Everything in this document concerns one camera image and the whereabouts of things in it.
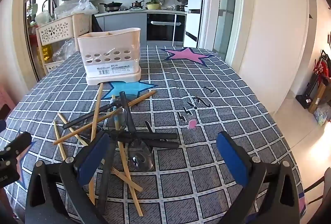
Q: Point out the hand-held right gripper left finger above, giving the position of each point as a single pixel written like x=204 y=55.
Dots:
x=93 y=162

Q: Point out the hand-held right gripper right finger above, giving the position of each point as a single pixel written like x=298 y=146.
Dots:
x=231 y=159

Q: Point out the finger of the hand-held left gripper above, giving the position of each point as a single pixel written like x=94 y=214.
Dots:
x=18 y=143
x=2 y=125

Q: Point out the pile of bamboo chopsticks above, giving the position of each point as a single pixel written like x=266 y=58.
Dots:
x=97 y=110

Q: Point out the beige plastic utensil holder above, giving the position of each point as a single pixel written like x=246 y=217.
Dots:
x=108 y=43

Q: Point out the grey checked star tablecloth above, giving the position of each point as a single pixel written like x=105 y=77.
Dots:
x=206 y=110

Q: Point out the yellow package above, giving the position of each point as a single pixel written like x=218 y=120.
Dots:
x=46 y=52

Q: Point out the crumpled clear plastic bag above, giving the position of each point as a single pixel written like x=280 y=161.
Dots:
x=64 y=50

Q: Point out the patterned bag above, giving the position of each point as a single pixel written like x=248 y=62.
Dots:
x=322 y=115

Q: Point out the brown cardboard box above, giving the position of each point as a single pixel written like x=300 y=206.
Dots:
x=320 y=96

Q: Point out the white plastic basket rack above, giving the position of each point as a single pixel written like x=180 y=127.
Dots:
x=55 y=30

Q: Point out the small white plastic bag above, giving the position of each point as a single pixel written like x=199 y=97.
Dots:
x=42 y=17

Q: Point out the red printed board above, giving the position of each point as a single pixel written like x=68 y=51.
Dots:
x=322 y=68

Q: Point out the glass sliding door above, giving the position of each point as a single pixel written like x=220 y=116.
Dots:
x=227 y=19

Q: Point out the large clear plastic bag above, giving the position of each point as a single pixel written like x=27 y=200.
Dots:
x=77 y=5

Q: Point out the grey kitchen counter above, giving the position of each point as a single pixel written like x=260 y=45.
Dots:
x=124 y=22

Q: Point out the black built-in oven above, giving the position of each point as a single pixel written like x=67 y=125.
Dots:
x=165 y=28

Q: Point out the black wok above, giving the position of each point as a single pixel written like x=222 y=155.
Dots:
x=112 y=4

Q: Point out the steel cooking pot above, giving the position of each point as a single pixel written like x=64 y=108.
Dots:
x=137 y=4

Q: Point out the green basin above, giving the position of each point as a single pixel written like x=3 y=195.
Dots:
x=153 y=6

